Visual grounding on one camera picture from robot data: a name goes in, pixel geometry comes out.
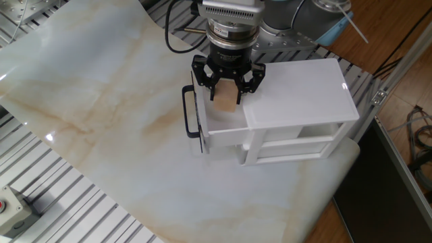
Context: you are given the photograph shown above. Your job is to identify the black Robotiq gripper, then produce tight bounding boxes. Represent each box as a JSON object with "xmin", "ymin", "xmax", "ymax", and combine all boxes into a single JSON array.
[{"xmin": 191, "ymin": 44, "xmax": 267, "ymax": 105}]

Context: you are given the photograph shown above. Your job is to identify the light wooden block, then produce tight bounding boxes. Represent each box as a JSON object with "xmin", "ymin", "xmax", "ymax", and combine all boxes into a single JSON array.
[{"xmin": 213, "ymin": 80, "xmax": 239, "ymax": 113}]

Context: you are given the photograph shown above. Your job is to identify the white drawer with black handle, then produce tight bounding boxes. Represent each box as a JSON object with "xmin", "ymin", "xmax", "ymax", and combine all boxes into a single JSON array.
[{"xmin": 182, "ymin": 70, "xmax": 252, "ymax": 155}]

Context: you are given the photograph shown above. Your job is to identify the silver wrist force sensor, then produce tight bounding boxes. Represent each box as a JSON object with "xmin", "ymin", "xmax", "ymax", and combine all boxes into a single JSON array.
[{"xmin": 205, "ymin": 18, "xmax": 261, "ymax": 51}]

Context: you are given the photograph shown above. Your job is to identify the silver vented sensor box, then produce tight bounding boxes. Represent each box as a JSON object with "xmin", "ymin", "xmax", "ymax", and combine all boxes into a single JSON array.
[{"xmin": 197, "ymin": 0, "xmax": 266, "ymax": 24}]

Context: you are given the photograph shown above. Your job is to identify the marble pattern table mat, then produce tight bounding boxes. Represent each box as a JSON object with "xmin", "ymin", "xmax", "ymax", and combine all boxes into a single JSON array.
[{"xmin": 0, "ymin": 0, "xmax": 361, "ymax": 243}]

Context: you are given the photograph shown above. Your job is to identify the white zip tie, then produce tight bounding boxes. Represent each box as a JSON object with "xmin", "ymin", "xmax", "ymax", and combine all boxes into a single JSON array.
[{"xmin": 335, "ymin": 3, "xmax": 369, "ymax": 44}]

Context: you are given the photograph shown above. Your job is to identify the silver perforated metal plate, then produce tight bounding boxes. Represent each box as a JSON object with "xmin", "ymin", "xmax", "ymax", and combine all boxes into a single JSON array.
[{"xmin": 0, "ymin": 0, "xmax": 68, "ymax": 24}]

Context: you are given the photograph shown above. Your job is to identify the grey emergency stop button box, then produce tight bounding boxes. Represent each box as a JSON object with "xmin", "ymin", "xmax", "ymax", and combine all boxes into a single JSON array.
[{"xmin": 0, "ymin": 184, "xmax": 25, "ymax": 237}]

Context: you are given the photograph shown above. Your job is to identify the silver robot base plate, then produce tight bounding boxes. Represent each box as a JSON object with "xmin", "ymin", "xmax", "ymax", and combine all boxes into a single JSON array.
[{"xmin": 251, "ymin": 20, "xmax": 333, "ymax": 54}]

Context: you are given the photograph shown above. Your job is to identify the white drawer cabinet frame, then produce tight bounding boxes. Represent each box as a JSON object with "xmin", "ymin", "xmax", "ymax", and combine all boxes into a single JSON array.
[{"xmin": 236, "ymin": 57, "xmax": 360, "ymax": 167}]

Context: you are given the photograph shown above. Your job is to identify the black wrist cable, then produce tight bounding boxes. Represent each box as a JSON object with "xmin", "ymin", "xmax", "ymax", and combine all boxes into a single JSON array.
[{"xmin": 164, "ymin": 0, "xmax": 209, "ymax": 55}]

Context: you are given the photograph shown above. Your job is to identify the silver corner bracket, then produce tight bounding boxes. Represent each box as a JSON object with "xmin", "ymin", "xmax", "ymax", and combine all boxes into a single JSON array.
[{"xmin": 371, "ymin": 89, "xmax": 389, "ymax": 106}]

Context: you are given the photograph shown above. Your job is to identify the black floor cable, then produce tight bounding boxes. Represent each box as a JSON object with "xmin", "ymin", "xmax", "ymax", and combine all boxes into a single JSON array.
[{"xmin": 373, "ymin": 6, "xmax": 432, "ymax": 77}]

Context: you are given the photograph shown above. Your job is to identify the diagonal aluminium frame rail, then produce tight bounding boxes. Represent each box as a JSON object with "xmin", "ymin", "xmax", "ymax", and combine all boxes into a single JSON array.
[{"xmin": 352, "ymin": 28, "xmax": 432, "ymax": 142}]

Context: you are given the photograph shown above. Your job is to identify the black panel with aluminium frame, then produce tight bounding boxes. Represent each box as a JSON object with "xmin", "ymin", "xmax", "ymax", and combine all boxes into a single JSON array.
[{"xmin": 332, "ymin": 116, "xmax": 432, "ymax": 243}]

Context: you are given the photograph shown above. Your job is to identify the grey cable bundle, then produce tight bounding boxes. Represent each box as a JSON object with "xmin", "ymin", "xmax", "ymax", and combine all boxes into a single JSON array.
[{"xmin": 387, "ymin": 104, "xmax": 432, "ymax": 192}]

